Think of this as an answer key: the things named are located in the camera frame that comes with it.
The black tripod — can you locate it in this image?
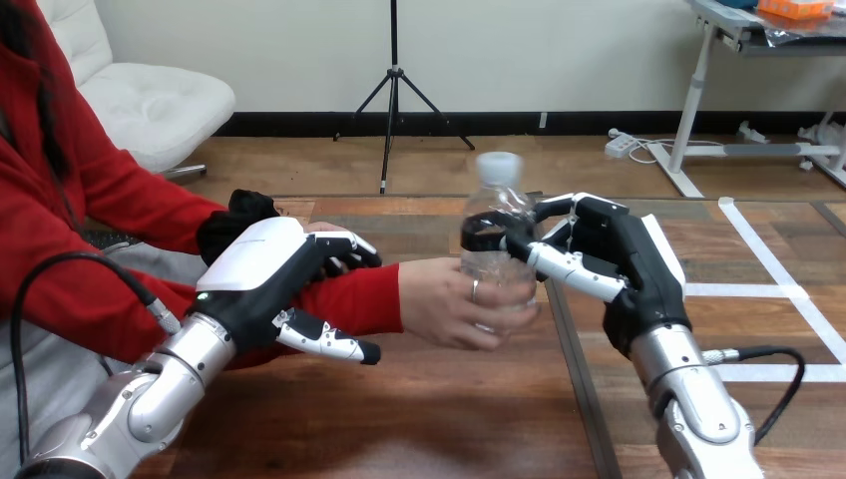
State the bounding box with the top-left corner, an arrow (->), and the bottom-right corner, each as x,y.
332,0 -> 477,196

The person's body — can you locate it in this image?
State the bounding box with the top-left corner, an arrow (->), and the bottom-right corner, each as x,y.
0,0 -> 229,479

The clear water bottle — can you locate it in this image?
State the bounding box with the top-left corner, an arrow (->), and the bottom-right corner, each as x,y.
458,151 -> 539,333

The white power strip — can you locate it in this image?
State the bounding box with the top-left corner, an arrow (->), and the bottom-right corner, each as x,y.
604,128 -> 639,160

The tangle of cables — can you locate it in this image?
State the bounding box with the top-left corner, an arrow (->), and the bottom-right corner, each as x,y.
628,137 -> 726,166

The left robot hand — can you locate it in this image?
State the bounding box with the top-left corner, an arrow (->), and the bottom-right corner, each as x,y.
190,217 -> 384,367

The orange thing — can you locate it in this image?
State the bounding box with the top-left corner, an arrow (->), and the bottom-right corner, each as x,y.
757,0 -> 836,20

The black cable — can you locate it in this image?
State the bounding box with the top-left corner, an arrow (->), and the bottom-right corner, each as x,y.
9,250 -> 182,466
701,345 -> 807,446

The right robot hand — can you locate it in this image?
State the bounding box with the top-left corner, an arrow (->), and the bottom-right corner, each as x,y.
459,192 -> 692,359

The white cushioned chair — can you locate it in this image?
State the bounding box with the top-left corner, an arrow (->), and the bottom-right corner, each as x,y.
36,0 -> 237,185

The white desk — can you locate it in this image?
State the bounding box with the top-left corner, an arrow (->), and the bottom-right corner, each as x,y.
645,0 -> 846,200

